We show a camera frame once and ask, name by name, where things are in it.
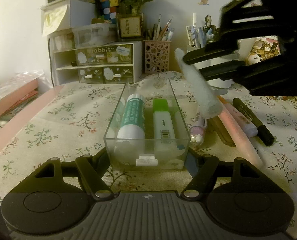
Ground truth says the green white glue stick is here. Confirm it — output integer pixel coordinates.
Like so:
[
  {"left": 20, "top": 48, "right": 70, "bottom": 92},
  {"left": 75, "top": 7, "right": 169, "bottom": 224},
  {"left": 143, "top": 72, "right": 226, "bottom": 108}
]
[{"left": 117, "top": 93, "right": 145, "bottom": 140}]

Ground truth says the green cap highlighter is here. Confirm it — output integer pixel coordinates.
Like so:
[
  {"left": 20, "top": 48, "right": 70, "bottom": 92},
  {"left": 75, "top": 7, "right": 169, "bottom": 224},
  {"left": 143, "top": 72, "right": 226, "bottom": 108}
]
[{"left": 152, "top": 99, "right": 175, "bottom": 140}]

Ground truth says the orange cap highlighter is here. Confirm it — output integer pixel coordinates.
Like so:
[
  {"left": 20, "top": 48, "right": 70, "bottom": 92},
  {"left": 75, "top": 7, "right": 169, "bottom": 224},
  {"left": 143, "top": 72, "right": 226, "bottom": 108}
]
[{"left": 224, "top": 102, "right": 258, "bottom": 138}]

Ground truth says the grey blue pen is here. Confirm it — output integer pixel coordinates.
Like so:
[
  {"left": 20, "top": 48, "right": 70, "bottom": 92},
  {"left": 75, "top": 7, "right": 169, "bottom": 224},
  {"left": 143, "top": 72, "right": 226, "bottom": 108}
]
[{"left": 175, "top": 48, "right": 223, "bottom": 119}]

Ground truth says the clear plastic drawer tray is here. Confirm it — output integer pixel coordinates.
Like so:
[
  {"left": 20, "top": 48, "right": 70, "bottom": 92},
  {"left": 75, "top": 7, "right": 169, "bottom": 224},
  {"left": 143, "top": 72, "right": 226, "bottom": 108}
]
[{"left": 104, "top": 77, "right": 190, "bottom": 171}]

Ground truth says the black marker pen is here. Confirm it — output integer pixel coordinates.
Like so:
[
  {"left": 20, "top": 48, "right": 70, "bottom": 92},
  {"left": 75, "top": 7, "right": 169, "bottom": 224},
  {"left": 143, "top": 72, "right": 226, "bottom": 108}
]
[{"left": 233, "top": 98, "right": 274, "bottom": 147}]

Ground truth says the small purple correction pen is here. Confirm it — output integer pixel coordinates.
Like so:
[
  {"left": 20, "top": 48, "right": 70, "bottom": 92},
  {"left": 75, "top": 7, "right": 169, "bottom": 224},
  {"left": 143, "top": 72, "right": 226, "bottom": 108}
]
[{"left": 189, "top": 115, "right": 207, "bottom": 146}]

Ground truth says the dark lead refill case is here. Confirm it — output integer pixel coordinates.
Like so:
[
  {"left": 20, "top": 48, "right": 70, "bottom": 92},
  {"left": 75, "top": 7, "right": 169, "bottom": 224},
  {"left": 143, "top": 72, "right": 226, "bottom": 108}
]
[{"left": 208, "top": 116, "right": 235, "bottom": 147}]

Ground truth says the stack of cartoon books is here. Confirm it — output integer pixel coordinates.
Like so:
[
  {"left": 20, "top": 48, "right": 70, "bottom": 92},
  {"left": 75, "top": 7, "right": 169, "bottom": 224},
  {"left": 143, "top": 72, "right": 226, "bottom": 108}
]
[{"left": 246, "top": 36, "right": 280, "bottom": 66}]

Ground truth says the white flower-shaped pen holder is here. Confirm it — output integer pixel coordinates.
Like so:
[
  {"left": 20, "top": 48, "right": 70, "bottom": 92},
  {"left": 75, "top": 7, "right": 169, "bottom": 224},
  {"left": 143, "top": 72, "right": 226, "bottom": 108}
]
[{"left": 183, "top": 35, "right": 239, "bottom": 88}]

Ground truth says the white desktop drawer organizer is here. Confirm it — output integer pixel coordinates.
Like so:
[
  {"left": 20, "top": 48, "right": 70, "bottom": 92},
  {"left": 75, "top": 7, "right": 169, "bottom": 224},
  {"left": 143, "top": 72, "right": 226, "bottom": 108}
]
[{"left": 47, "top": 23, "right": 143, "bottom": 85}]

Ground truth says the pink book stack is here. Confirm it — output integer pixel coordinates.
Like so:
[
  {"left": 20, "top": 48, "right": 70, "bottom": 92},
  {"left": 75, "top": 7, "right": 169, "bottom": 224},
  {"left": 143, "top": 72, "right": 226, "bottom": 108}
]
[{"left": 0, "top": 78, "right": 38, "bottom": 117}]

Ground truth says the pink perforated pen cup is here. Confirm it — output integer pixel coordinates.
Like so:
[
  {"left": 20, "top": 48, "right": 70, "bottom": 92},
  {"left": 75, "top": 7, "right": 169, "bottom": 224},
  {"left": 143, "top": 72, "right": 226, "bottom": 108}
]
[{"left": 144, "top": 40, "right": 171, "bottom": 74}]

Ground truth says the white storage box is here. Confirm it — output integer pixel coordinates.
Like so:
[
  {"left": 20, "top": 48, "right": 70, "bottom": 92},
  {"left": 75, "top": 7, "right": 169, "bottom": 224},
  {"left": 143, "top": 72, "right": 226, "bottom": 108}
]
[{"left": 40, "top": 0, "right": 97, "bottom": 36}]

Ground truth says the colourful rubik cube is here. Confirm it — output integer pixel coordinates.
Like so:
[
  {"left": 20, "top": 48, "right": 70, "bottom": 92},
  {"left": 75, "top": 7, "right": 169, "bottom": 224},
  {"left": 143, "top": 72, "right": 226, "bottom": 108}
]
[{"left": 100, "top": 0, "right": 119, "bottom": 24}]

